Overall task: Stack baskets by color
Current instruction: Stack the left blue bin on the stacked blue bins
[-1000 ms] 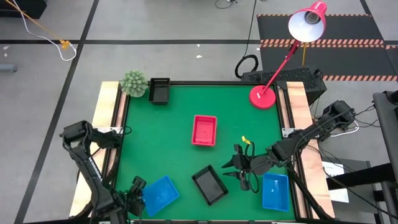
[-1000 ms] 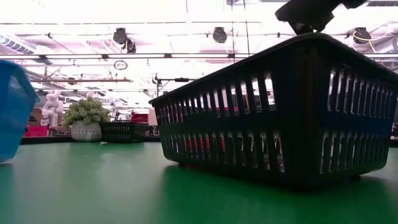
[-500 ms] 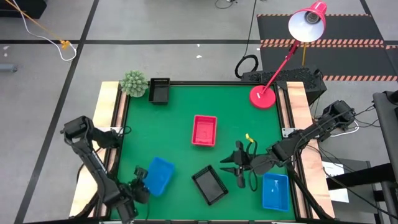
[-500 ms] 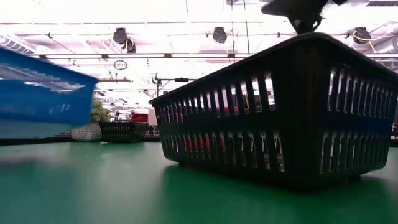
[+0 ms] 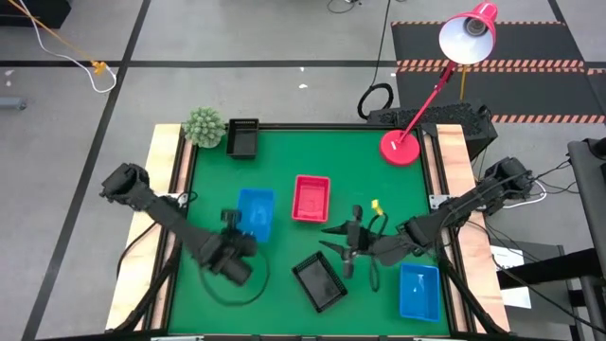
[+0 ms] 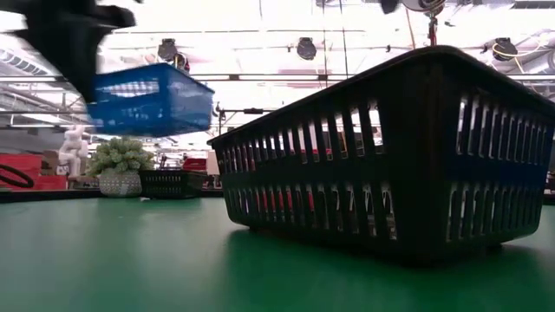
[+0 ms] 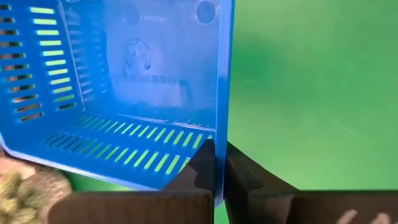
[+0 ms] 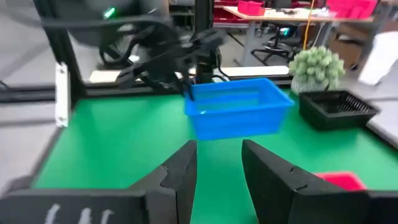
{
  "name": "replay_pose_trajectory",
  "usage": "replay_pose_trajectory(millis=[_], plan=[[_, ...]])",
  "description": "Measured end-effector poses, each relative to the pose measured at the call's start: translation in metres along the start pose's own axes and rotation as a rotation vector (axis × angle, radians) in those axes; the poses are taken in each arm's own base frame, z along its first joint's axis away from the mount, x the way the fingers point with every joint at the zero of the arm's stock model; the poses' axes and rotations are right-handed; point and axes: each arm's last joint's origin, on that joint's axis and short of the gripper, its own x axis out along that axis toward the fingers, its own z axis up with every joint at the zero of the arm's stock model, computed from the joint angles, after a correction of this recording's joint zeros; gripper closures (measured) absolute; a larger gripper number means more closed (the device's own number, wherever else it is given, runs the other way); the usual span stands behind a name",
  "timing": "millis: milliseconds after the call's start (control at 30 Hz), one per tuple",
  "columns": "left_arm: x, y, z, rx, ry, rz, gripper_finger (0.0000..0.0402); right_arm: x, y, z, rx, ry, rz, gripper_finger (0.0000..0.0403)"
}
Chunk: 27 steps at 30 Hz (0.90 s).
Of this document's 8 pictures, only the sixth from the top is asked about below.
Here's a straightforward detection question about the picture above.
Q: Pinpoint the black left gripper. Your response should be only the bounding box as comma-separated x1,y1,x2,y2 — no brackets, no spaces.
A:
0,0,144,104

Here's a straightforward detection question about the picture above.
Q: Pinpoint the blue plastic basket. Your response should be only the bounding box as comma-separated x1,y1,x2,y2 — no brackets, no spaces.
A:
86,62,216,139

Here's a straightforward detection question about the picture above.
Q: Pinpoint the red plastic basket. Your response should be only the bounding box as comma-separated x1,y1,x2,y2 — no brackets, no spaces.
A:
255,185,317,214

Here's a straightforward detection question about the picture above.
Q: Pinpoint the black plastic basket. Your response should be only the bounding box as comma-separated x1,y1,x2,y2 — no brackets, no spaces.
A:
138,169,210,200
206,45,555,265

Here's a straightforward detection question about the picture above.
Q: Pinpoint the white figurine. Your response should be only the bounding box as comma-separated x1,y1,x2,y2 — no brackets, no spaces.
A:
58,124,90,179

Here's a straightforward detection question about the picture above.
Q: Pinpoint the green potted succulent plant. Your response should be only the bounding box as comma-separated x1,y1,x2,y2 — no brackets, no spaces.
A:
86,137,156,199

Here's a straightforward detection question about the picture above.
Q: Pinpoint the red background block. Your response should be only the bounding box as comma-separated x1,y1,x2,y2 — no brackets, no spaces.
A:
0,153,69,192

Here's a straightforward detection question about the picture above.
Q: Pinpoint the small red background box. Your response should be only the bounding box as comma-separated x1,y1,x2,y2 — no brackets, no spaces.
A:
181,158,208,172

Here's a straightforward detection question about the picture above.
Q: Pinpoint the green table mat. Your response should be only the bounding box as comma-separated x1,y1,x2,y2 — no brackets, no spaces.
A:
0,197,555,312

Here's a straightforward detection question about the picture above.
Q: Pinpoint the red desk lamp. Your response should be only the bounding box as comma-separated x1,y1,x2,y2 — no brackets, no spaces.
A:
401,0,447,48

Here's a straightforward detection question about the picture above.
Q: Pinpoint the black ceiling cable reel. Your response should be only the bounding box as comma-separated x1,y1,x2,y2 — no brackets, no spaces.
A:
297,36,317,61
157,37,179,62
493,37,519,62

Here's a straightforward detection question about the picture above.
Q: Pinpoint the black ring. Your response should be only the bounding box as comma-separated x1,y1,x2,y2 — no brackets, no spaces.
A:
0,163,36,190

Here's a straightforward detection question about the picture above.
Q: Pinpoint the black table frame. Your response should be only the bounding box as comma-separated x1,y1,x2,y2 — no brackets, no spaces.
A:
0,189,226,205

